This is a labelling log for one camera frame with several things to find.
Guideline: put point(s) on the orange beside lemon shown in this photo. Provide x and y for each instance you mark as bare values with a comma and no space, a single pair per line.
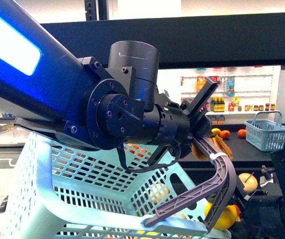
225,134

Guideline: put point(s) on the small light blue basket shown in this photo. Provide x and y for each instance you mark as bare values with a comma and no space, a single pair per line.
266,135

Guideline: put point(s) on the orange near small basket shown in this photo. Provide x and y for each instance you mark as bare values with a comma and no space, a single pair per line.
242,133

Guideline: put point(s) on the large light blue basket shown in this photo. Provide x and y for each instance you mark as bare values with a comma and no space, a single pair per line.
65,193

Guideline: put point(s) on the beige pear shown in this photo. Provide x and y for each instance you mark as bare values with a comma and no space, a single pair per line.
249,181

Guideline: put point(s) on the blue black left robot arm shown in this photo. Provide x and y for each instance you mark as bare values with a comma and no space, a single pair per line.
80,103

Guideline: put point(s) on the black metal display shelf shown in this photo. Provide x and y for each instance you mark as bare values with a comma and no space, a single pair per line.
184,42

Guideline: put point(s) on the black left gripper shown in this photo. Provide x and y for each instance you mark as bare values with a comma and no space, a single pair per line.
179,127

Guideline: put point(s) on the yellow lemon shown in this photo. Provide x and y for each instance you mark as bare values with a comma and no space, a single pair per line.
215,132
227,218

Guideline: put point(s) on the white sauce shelf right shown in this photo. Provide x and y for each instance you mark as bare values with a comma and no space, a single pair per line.
241,91

